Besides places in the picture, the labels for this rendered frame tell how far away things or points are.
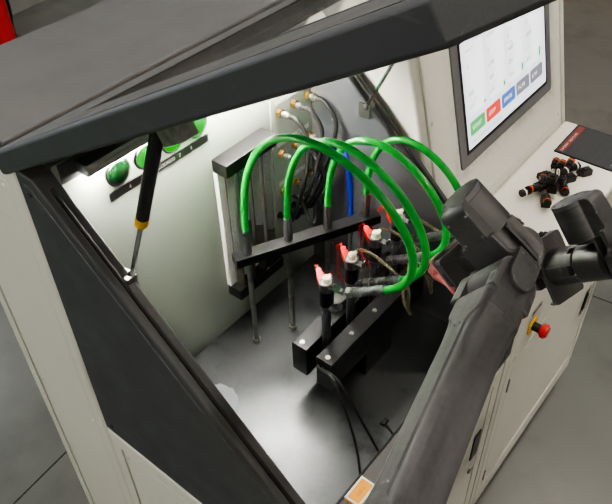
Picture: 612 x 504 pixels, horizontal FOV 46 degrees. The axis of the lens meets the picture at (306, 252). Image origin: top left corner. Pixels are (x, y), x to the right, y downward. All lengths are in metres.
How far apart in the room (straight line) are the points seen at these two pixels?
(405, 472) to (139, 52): 0.90
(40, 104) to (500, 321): 0.77
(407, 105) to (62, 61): 0.65
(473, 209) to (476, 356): 0.19
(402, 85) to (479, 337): 0.80
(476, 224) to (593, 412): 1.89
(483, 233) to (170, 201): 0.67
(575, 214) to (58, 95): 0.80
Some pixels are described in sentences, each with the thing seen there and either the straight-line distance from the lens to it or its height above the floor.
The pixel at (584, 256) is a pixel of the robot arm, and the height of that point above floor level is 1.38.
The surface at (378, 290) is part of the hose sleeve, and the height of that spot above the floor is 1.19.
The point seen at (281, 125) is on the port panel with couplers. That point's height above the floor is 1.27.
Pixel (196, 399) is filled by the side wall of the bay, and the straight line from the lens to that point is 1.13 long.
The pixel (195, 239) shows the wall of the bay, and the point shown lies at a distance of 1.44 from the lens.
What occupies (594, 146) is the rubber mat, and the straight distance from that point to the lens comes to 2.06.
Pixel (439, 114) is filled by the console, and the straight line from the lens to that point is 1.54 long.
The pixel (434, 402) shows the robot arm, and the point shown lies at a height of 1.51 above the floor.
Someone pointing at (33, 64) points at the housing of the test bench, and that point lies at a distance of 1.33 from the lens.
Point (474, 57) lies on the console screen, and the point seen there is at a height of 1.34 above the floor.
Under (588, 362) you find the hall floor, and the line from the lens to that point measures 2.83.
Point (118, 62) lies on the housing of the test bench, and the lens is 1.29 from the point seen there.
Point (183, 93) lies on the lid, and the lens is 0.68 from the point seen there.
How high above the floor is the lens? 2.06
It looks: 42 degrees down
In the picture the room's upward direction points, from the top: 2 degrees counter-clockwise
